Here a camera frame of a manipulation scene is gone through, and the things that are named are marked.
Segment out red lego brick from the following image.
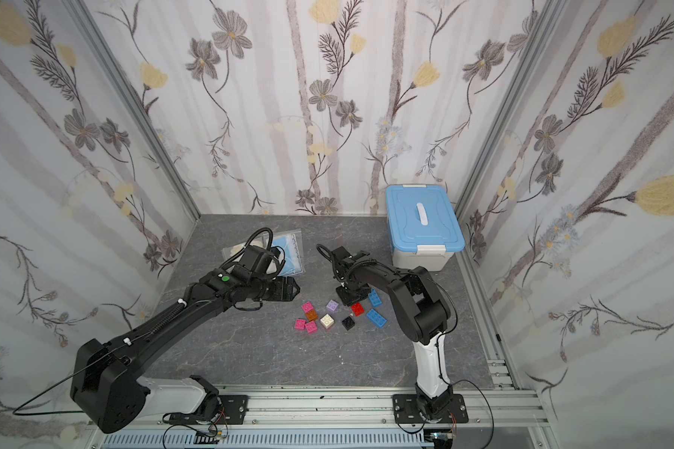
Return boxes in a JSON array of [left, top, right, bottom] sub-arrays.
[[350, 303, 365, 317]]

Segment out lilac lego brick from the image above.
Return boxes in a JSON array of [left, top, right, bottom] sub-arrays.
[[326, 300, 339, 312]]

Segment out cream lego brick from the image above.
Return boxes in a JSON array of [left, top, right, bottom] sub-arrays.
[[320, 314, 335, 329]]

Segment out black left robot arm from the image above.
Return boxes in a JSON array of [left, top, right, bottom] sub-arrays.
[[67, 227, 300, 434]]

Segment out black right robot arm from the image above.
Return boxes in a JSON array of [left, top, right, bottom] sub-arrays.
[[308, 244, 494, 425]]

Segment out blue lego brick upper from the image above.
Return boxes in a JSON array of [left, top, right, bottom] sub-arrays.
[[368, 289, 382, 308]]

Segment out blue lego brick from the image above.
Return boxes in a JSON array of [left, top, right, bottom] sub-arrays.
[[368, 289, 382, 308], [366, 309, 387, 329]]

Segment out black lego brick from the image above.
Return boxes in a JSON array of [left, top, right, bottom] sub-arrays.
[[342, 316, 356, 330]]

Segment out pink lego brick top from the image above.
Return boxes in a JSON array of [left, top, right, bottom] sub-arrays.
[[301, 302, 315, 314]]

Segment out blue lego brick lower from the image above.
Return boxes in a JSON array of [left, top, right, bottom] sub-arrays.
[[366, 309, 387, 329]]

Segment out pink lego brick bottom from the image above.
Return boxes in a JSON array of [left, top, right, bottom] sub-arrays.
[[305, 321, 318, 334]]

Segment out bagged blue face mask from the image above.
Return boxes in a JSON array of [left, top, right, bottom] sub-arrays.
[[271, 229, 305, 276]]

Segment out bagged cream gloves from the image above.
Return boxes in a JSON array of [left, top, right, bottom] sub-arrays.
[[222, 242, 245, 261]]

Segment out blue lid storage box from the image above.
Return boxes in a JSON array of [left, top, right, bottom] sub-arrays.
[[386, 184, 465, 272]]

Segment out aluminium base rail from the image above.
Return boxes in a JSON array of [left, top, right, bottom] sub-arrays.
[[79, 387, 558, 448]]

